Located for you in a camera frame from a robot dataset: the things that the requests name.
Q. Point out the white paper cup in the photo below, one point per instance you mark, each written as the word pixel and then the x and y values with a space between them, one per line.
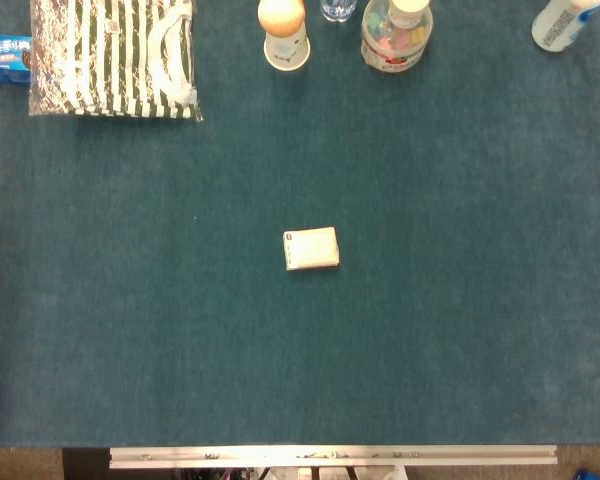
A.
pixel 286 52

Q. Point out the small white box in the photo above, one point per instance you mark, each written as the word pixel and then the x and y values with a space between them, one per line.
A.
pixel 312 249

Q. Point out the teal table cloth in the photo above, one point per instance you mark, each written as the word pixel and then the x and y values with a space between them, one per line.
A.
pixel 300 340

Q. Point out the blue cookie box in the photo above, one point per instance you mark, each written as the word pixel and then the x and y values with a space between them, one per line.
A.
pixel 2 57

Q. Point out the clear water bottle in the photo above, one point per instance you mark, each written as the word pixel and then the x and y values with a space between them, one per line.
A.
pixel 338 9

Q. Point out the striped shirt in plastic bag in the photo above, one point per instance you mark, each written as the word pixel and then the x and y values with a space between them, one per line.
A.
pixel 110 60

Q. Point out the blue object on floor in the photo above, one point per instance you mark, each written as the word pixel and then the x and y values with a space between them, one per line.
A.
pixel 586 475

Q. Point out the aluminium table edge rail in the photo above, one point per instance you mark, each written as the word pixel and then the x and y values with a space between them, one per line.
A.
pixel 330 456

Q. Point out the clear jar with white lid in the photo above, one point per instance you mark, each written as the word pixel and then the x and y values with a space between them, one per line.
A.
pixel 396 42

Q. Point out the tan ball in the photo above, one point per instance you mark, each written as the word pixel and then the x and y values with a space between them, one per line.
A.
pixel 281 16

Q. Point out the white and blue lotion bottle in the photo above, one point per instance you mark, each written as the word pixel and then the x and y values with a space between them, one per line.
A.
pixel 560 25

